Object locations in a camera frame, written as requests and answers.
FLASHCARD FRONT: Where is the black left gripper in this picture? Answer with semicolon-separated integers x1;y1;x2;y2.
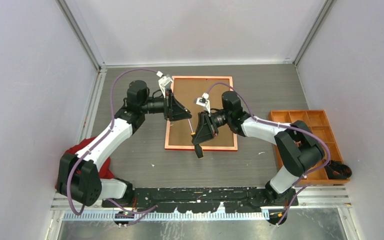
140;89;192;122

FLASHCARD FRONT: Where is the black yellow screwdriver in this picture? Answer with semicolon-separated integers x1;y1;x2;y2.
187;119;204;159

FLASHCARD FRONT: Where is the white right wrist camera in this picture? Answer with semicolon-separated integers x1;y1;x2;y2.
195;92;211;113

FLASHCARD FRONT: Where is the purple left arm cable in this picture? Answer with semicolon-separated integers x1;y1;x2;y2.
66;68;166;228

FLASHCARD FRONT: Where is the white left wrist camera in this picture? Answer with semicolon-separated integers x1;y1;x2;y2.
156;71;174;98

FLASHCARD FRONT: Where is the red picture frame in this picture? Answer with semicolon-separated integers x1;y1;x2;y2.
164;75;238;152

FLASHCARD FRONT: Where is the white slotted cable duct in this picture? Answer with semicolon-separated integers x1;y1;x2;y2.
62;209;270;222

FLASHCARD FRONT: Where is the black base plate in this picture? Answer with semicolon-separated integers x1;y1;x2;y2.
114;187;296;214

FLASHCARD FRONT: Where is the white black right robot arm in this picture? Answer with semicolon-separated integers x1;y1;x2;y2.
191;91;325;205

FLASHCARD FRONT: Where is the red cloth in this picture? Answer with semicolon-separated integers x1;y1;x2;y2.
65;136;115;179

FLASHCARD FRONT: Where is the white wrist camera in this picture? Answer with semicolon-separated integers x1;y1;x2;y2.
195;92;211;113
156;71;174;98

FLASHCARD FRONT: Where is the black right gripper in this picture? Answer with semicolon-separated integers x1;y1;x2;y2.
191;109;232;146

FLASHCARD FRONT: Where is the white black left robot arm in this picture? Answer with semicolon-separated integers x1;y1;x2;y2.
56;76;192;207

